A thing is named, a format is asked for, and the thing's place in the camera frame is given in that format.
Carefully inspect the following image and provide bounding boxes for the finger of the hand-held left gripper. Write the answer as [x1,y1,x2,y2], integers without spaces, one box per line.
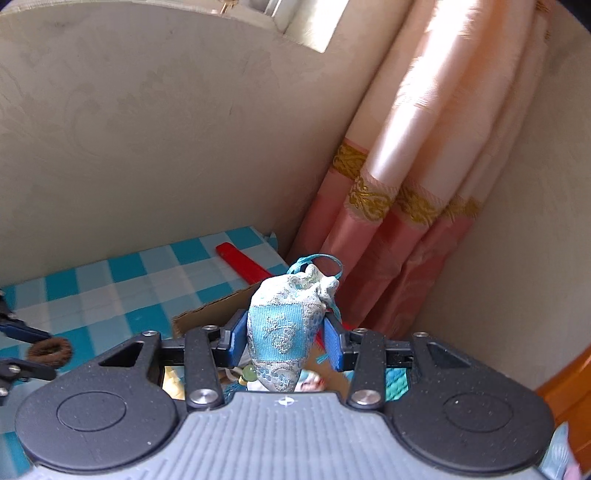
[0,291,52,344]
[0,359,57,407]

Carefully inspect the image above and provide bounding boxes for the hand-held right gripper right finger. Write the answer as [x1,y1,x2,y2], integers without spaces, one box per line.
[323,318,472,409]

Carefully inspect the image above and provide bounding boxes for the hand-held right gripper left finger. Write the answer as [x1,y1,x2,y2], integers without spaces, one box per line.
[99,308,250,411]

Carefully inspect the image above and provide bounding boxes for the brown hair scrunchie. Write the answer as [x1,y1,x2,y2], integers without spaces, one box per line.
[27,337,74,368]

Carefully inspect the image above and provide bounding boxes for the cardboard box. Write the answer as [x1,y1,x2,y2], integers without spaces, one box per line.
[172,277,411,402]

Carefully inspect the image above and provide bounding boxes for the blue embroidered sachet pouch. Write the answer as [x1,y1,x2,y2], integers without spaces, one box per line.
[224,253,345,402]

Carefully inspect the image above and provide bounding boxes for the red flat stick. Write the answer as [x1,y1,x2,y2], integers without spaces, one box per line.
[216,241,278,284]

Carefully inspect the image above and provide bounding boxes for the blue white checkered tablecloth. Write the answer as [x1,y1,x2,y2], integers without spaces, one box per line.
[0,226,291,476]

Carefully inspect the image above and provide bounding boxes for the pink curtain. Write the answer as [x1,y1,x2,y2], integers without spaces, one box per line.
[288,0,555,342]

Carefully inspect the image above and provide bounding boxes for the orange wooden door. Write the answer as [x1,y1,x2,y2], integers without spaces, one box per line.
[536,344,591,430]

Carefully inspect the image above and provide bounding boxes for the grey blue cloth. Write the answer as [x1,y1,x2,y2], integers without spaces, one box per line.
[539,422,575,480]

